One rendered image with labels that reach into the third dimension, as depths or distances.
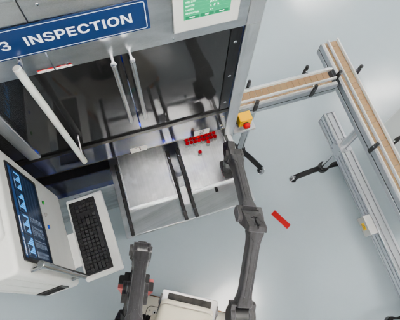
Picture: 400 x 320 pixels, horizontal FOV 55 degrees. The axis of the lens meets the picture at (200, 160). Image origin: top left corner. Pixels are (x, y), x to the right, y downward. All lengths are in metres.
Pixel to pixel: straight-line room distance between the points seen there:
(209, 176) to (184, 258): 0.95
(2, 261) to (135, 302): 0.46
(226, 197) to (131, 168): 0.54
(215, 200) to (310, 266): 1.18
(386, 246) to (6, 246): 2.06
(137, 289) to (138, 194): 0.80
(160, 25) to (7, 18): 0.43
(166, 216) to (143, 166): 0.31
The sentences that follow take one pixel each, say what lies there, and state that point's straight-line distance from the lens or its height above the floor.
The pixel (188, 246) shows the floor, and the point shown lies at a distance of 2.88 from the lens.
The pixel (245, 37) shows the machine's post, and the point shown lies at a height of 1.73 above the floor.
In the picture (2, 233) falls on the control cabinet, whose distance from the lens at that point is 1.44.
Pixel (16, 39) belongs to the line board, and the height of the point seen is 1.98.
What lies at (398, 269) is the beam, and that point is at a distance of 2.62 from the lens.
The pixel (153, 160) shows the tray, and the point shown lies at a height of 0.88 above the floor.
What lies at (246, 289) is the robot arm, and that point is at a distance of 1.56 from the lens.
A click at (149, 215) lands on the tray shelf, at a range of 2.04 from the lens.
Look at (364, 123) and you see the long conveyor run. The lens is 2.36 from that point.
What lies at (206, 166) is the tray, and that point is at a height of 0.88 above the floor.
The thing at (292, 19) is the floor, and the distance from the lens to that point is 3.91.
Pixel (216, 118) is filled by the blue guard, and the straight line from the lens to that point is 1.93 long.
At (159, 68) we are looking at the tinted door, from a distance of 1.45.
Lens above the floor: 2.86
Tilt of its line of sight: 69 degrees down
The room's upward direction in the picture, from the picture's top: 4 degrees clockwise
